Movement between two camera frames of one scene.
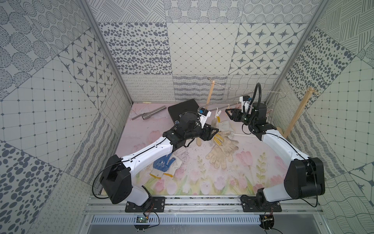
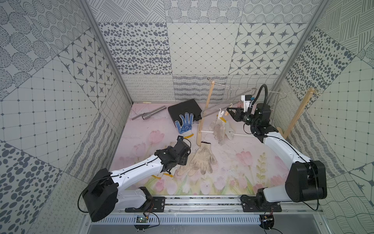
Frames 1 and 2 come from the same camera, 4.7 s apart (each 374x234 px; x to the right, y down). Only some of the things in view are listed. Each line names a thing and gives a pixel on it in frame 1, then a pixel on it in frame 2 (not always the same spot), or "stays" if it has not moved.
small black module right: (267, 221) stays
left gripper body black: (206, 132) to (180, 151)
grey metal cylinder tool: (147, 115) stays
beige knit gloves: (221, 152) to (203, 160)
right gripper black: (235, 113) stays
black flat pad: (175, 110) stays
